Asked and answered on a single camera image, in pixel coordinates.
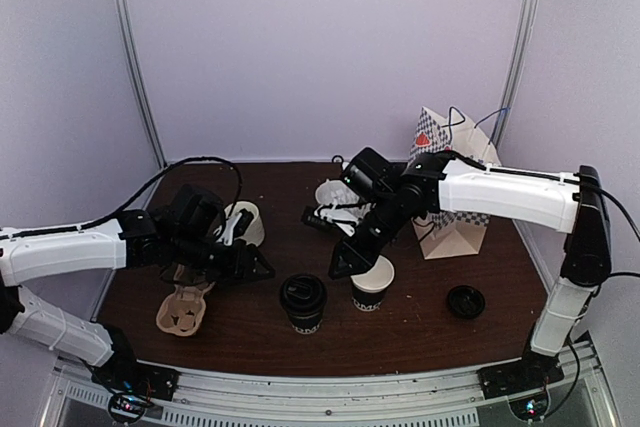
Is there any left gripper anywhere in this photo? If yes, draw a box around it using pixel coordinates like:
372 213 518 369
172 229 275 287

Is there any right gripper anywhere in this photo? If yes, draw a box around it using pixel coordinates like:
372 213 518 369
328 193 408 281

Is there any black paper coffee cup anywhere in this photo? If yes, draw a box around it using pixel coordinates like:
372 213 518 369
350 256 395 312
278 274 330 335

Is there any black plastic cup lid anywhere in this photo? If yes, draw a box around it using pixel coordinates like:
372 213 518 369
279 274 328 316
446 285 486 320

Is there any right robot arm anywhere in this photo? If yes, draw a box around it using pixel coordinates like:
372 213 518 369
328 147 615 389

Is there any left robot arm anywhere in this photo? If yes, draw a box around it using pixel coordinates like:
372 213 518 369
1 184 275 391

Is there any checkered paper takeout bag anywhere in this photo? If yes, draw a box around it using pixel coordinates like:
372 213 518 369
409 106 501 260

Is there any cream ribbed ceramic mug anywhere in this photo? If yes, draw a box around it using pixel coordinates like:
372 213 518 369
223 201 265 247

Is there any white ceramic bowl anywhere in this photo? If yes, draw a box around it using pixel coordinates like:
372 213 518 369
315 180 370 219

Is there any brown pulp cup carrier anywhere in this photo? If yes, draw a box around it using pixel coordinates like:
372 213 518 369
155 281 215 337

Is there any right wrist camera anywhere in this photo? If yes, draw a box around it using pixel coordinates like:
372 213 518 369
340 147 393 202

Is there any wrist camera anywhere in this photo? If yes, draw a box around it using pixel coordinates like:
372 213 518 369
340 147 393 202
169 184 223 239

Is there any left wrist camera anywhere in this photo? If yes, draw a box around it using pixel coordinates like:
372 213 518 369
169 184 223 239

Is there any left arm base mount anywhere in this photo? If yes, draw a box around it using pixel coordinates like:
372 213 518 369
85 363 180 425

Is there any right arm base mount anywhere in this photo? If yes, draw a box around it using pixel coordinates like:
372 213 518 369
478 359 565 422

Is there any aluminium front rail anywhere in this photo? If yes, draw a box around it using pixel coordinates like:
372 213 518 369
47 341 614 427

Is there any right aluminium corner post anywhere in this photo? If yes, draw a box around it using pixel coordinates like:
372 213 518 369
491 0 539 149

